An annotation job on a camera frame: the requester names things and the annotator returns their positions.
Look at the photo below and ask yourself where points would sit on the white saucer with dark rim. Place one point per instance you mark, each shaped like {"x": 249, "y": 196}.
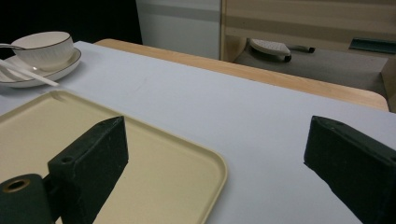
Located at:
{"x": 67, "y": 63}

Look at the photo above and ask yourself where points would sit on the white ribbed cup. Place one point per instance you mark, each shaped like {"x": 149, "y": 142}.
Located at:
{"x": 46, "y": 49}

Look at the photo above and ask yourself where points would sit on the white clothes iron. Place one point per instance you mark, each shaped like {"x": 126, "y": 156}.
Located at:
{"x": 270, "y": 47}

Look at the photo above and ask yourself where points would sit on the dark green tray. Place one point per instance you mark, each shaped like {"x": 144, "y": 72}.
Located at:
{"x": 372, "y": 45}

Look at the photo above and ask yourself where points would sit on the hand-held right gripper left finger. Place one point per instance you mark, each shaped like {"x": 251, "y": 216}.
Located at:
{"x": 93, "y": 161}

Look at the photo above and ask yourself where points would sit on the white spoon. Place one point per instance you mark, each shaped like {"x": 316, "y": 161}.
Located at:
{"x": 28, "y": 74}

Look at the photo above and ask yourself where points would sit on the white cabinet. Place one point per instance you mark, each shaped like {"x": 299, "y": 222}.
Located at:
{"x": 180, "y": 28}

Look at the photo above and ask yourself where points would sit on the beige plastic tray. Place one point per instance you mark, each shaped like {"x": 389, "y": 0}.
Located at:
{"x": 162, "y": 174}

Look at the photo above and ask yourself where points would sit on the metal spoon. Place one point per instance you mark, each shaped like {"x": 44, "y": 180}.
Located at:
{"x": 11, "y": 47}

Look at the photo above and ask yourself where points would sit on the wooden cabinet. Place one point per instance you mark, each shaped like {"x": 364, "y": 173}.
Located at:
{"x": 311, "y": 21}

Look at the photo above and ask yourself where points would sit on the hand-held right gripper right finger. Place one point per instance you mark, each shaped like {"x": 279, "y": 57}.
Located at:
{"x": 355, "y": 161}

